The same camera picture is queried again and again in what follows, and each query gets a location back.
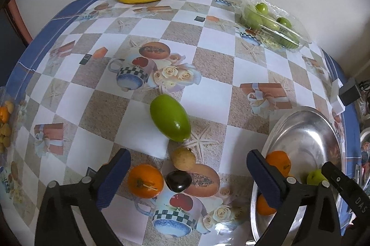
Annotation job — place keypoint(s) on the checkered patterned tablecloth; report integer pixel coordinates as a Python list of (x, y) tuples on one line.
[(169, 80)]

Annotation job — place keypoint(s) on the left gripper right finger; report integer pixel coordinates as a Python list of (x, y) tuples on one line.
[(320, 223)]

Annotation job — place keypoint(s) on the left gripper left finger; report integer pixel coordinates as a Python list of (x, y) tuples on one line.
[(56, 224)]

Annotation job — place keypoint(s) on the green mango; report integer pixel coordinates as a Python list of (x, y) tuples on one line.
[(170, 118), (315, 177)]

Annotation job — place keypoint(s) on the clear bag of fruits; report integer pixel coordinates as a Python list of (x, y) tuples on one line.
[(8, 114)]

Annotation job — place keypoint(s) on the black phone on stand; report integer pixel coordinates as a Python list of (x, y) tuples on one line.
[(349, 92)]

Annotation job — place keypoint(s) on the clear plastic fruit container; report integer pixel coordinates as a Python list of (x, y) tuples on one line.
[(274, 26)]

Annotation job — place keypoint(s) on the orange with stem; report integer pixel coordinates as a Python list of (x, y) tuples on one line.
[(145, 181)]

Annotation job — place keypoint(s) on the large steel bowl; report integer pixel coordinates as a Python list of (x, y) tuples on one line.
[(309, 140)]

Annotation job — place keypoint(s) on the small yellow loquat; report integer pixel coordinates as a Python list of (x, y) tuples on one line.
[(183, 159)]

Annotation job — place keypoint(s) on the orange in bowl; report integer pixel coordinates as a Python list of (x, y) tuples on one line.
[(263, 208)]

